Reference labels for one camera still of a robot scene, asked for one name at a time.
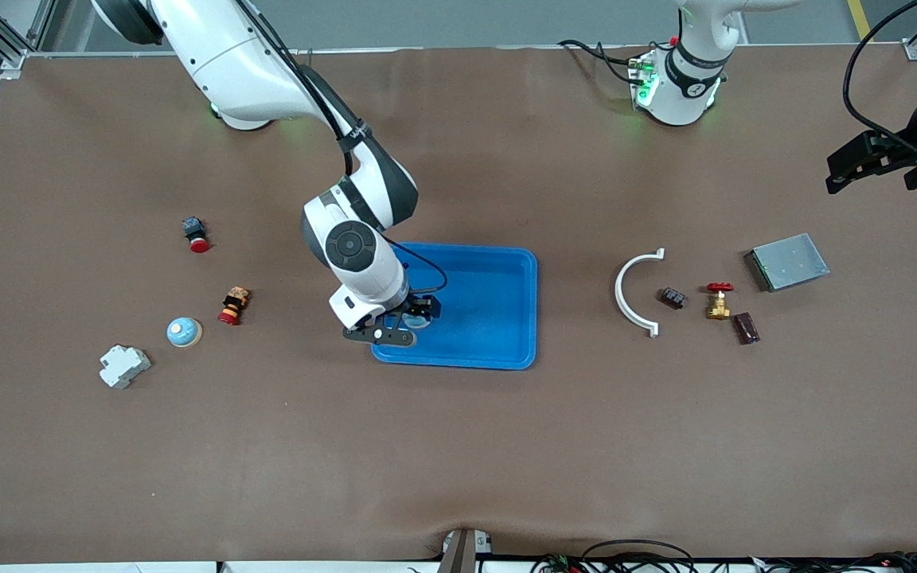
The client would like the blue plastic tray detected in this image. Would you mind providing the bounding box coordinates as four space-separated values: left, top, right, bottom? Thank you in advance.
370 242 539 371

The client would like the silver metal module box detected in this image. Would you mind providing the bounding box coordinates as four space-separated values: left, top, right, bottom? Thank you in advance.
743 232 831 293

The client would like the brown table mat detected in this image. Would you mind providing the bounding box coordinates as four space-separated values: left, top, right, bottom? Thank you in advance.
0 44 917 564

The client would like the red yellow emergency stop button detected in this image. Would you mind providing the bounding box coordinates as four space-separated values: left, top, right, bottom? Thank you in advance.
217 286 253 327

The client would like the white curved pipe clamp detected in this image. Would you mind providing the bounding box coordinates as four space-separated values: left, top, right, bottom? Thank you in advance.
614 248 666 338

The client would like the red mushroom push button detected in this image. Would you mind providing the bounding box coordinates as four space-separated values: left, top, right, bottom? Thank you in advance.
181 216 212 255

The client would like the white circuit breaker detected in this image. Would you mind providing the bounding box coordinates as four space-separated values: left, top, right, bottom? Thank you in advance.
99 344 152 390

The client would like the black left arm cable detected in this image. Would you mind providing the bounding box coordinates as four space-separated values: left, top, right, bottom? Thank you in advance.
842 0 917 144

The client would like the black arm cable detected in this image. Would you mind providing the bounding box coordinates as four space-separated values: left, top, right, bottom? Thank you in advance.
232 0 450 299
842 0 917 144

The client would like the brass valve red handle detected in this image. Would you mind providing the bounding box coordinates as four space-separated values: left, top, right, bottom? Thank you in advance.
704 282 735 322

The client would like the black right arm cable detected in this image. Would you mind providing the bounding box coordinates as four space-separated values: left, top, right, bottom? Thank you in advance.
232 0 450 299

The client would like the black cable bundle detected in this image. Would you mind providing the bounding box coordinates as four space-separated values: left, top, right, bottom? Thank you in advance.
529 540 917 573

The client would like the black base cable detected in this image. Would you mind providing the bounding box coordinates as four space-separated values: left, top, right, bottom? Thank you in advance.
557 38 641 87

